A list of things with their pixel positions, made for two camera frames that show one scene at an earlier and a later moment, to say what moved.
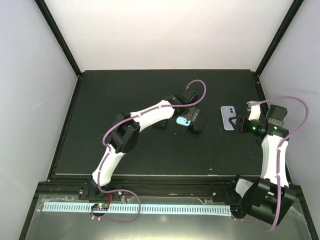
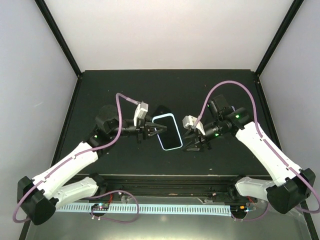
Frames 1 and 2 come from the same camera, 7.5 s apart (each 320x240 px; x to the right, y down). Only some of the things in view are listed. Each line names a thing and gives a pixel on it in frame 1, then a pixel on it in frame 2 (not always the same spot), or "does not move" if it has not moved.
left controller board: x=100 y=207 does not move
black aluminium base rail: x=214 y=187 does not move
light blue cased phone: x=183 y=121 -> x=171 y=139
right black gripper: x=241 y=122 -> x=203 y=141
